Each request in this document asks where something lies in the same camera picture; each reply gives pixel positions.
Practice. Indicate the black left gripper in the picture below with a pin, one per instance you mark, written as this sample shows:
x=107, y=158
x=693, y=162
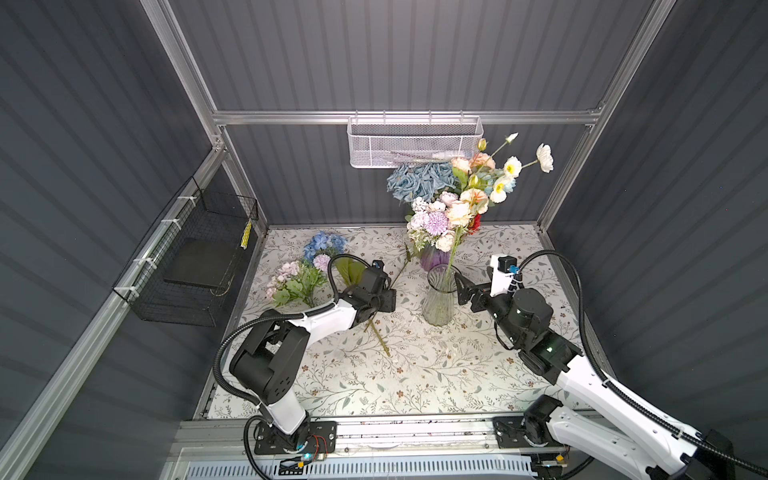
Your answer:
x=388, y=300

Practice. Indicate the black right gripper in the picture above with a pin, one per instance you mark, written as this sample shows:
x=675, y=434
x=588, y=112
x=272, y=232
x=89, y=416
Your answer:
x=471, y=289

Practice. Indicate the clear ribbed glass vase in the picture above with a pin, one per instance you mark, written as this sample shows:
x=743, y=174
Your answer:
x=438, y=305

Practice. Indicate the orange gerbera flower stem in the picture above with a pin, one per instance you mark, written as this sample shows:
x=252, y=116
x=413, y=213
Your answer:
x=370, y=324

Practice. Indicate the blue purple glass vase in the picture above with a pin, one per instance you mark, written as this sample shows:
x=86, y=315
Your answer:
x=430, y=257

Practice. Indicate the red sunflower stem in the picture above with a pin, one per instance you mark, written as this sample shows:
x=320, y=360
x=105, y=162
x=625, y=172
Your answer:
x=474, y=225

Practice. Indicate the lilac white mixed bouquet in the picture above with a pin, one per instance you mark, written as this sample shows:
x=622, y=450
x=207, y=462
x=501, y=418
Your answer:
x=430, y=226

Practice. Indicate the pink lilac mixed bouquet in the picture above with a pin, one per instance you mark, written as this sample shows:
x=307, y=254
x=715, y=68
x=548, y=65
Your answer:
x=297, y=281

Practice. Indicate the white small flower stem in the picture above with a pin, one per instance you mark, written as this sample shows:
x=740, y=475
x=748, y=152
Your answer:
x=544, y=159

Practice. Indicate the pale blue hydrangea stem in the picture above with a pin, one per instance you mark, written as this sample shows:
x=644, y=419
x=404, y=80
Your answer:
x=409, y=182

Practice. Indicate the peach pink rose stem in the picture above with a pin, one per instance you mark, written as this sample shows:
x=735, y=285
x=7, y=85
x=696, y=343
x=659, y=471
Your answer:
x=478, y=161

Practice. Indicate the bright blue hydrangea stem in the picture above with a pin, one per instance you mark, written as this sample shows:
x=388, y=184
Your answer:
x=322, y=247

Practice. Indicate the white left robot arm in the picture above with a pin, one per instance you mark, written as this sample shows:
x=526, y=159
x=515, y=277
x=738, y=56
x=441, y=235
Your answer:
x=260, y=360

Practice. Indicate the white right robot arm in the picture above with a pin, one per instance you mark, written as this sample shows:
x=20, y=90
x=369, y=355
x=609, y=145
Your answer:
x=636, y=439

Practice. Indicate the aluminium front rail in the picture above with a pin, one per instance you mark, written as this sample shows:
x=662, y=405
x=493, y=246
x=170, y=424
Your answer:
x=355, y=436

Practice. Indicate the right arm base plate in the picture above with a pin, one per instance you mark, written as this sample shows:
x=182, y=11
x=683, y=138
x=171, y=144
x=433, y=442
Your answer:
x=511, y=433

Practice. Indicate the white wire mesh basket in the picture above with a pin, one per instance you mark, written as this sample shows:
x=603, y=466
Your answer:
x=381, y=141

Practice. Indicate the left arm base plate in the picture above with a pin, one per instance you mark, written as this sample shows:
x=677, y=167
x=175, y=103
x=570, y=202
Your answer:
x=310, y=437

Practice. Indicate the black wire wall basket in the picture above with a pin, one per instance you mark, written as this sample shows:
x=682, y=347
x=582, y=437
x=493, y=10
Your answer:
x=194, y=269

